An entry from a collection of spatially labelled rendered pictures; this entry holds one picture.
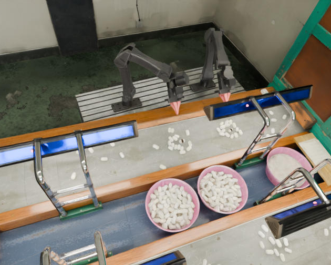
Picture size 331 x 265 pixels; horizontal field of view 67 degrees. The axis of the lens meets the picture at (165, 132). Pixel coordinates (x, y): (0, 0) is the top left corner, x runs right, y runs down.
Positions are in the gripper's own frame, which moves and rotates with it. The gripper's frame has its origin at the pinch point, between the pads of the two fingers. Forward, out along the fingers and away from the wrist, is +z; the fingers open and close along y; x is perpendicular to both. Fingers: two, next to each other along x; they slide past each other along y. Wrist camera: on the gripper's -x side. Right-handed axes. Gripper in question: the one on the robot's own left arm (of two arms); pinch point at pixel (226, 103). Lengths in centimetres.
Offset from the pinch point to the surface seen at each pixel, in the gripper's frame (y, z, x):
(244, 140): 5.1, 24.0, -5.7
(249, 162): 2.0, 35.7, -12.5
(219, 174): -20.2, 36.3, -16.3
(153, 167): -54, 25, -7
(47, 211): -108, 31, -15
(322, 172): 37, 47, -30
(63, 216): -102, 36, -13
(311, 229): 11, 67, -43
